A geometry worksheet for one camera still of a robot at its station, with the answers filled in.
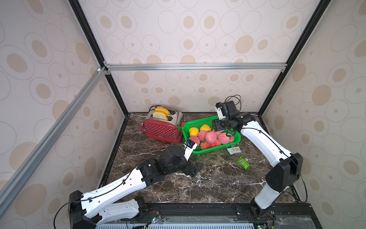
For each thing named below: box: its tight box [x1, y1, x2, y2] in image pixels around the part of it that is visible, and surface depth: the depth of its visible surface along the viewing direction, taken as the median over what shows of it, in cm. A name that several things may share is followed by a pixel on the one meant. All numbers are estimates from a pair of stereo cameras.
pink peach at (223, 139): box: [218, 132, 231, 145], surface depth 92 cm
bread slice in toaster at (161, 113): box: [152, 107, 171, 121], surface depth 94 cm
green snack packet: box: [237, 156, 252, 171], surface depth 92 cm
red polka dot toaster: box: [139, 107, 183, 144], surface depth 96 cm
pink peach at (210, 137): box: [204, 131, 217, 144], surface depth 91 cm
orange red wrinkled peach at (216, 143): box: [211, 139, 222, 148], surface depth 94 cm
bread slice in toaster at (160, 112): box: [152, 106, 171, 118], surface depth 94 cm
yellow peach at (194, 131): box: [189, 126, 199, 137], surface depth 103 cm
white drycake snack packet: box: [226, 145, 243, 156], surface depth 99 cm
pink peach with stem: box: [188, 135, 201, 146], surface depth 96 cm
